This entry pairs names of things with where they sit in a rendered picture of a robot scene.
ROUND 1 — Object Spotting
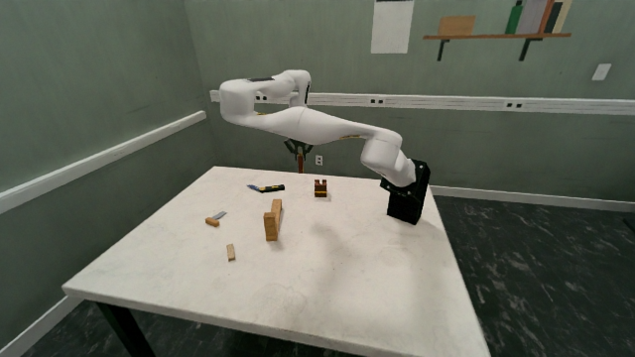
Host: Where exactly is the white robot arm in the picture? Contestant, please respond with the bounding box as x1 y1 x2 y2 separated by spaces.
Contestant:
219 70 416 187

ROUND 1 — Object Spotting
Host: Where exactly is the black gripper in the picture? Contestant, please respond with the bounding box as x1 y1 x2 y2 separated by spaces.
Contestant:
284 138 314 163

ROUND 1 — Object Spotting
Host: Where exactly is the black sliding bevel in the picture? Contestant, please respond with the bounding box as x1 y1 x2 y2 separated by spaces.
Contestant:
247 184 285 193

